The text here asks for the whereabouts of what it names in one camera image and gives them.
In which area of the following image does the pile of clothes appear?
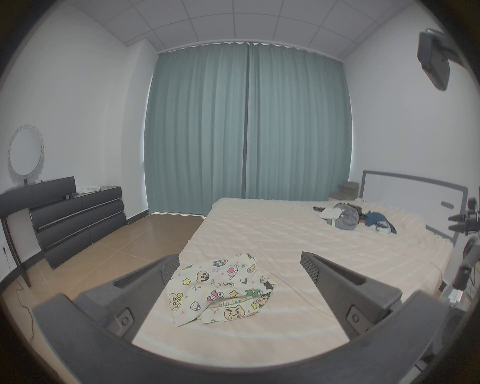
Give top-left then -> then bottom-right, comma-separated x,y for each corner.
313,202 -> 366,231

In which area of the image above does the dark grey dressing table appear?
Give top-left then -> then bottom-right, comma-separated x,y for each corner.
0,176 -> 78,289

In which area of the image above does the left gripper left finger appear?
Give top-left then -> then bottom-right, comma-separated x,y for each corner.
73,253 -> 182,341

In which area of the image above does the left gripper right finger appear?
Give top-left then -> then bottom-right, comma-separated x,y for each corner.
300,251 -> 404,343

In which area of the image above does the grey bedside table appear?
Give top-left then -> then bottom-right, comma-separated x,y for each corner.
329,181 -> 361,203

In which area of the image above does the bed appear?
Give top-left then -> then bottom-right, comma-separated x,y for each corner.
132,170 -> 469,366

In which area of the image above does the round white-framed mirror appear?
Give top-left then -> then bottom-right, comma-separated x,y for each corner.
7,125 -> 46,187

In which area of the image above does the dark blue garment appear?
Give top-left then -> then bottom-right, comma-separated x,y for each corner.
362,211 -> 398,236

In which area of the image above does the white printed pyjama top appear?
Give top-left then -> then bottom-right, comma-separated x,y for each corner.
167,253 -> 278,328

